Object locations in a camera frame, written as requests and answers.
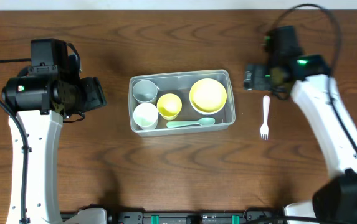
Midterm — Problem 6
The yellow plastic bowl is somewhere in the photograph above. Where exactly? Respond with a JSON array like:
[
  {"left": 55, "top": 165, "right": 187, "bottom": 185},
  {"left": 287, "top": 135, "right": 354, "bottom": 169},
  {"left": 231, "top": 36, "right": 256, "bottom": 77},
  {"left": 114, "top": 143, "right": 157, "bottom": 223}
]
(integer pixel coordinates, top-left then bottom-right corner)
[{"left": 189, "top": 78, "right": 227, "bottom": 112}]

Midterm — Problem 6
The white plastic cup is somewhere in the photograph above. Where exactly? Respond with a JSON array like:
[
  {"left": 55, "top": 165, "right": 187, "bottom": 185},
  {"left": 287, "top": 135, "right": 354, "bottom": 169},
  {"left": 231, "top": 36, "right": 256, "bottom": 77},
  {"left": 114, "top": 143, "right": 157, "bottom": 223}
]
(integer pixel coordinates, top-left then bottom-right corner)
[{"left": 133, "top": 103, "right": 159, "bottom": 130}]

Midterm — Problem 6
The white plastic bowl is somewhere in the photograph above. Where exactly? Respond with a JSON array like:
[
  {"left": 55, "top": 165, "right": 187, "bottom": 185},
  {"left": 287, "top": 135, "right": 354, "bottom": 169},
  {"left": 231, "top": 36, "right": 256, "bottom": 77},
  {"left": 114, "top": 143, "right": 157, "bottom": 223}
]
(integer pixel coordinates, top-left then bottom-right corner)
[{"left": 191, "top": 105, "right": 225, "bottom": 115}]

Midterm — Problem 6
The mint green plastic spoon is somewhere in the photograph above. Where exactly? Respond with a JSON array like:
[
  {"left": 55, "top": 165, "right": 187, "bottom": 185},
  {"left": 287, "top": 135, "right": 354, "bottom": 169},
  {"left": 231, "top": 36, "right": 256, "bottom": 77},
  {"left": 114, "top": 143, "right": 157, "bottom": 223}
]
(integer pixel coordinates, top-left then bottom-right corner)
[{"left": 166, "top": 117, "right": 216, "bottom": 128}]

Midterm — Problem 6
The yellow plastic cup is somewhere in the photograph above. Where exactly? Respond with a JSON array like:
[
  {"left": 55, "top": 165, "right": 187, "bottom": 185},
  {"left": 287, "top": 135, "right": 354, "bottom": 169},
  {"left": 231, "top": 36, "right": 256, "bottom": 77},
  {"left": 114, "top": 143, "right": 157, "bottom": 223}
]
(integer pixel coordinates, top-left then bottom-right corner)
[{"left": 156, "top": 93, "right": 182, "bottom": 121}]

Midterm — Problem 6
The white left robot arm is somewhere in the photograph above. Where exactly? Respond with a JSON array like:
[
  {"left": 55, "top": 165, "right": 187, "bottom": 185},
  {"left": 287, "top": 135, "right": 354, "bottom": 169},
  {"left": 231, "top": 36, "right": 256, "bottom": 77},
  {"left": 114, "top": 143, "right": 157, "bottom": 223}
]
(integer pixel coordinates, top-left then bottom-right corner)
[{"left": 3, "top": 75, "right": 106, "bottom": 223}]

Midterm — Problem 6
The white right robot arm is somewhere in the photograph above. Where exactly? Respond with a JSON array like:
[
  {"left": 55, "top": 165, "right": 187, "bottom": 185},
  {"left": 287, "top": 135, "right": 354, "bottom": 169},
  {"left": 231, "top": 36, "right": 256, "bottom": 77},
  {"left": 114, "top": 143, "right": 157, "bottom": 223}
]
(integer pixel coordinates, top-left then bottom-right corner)
[{"left": 244, "top": 55, "right": 357, "bottom": 223}]

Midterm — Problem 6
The clear plastic container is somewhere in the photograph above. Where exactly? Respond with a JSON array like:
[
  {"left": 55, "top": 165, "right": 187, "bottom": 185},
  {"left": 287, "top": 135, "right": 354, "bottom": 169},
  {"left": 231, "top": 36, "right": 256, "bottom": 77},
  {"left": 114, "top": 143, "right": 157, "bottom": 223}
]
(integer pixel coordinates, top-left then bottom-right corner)
[{"left": 128, "top": 68, "right": 237, "bottom": 137}]

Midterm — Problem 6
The white plastic fork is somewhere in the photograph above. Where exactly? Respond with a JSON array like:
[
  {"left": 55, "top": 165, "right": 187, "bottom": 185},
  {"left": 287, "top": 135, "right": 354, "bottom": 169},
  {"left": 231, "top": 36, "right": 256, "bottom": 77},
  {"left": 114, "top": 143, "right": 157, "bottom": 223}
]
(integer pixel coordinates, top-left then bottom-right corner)
[{"left": 260, "top": 95, "right": 270, "bottom": 141}]

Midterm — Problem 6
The grey plastic cup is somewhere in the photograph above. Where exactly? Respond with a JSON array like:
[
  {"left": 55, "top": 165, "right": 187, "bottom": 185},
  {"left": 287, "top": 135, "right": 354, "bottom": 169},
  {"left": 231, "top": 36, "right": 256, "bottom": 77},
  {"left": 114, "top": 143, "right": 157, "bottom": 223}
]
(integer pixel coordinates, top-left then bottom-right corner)
[{"left": 133, "top": 80, "right": 158, "bottom": 104}]

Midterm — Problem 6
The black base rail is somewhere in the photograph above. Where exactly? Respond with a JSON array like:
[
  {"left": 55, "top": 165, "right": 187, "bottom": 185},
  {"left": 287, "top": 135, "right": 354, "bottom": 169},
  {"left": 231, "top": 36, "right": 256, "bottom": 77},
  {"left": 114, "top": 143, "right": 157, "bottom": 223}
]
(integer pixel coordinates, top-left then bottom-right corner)
[{"left": 61, "top": 204, "right": 284, "bottom": 224}]

